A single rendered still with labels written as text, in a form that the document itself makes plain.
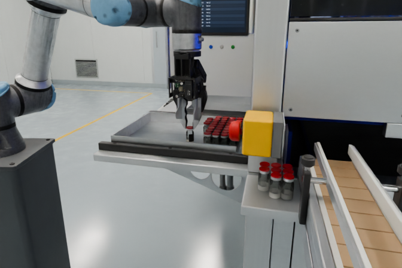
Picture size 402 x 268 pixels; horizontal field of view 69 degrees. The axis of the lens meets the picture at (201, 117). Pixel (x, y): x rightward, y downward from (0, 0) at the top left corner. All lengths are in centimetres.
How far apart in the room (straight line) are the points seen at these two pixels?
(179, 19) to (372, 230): 57
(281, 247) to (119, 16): 63
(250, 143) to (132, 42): 640
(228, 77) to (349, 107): 110
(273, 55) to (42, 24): 75
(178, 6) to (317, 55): 34
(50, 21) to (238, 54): 95
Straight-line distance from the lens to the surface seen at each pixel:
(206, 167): 71
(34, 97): 120
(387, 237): 47
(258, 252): 80
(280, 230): 75
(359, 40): 63
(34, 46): 113
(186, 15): 74
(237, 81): 167
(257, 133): 55
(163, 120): 104
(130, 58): 694
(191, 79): 73
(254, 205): 57
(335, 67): 63
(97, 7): 70
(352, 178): 61
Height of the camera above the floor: 118
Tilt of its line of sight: 16 degrees down
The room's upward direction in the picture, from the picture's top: straight up
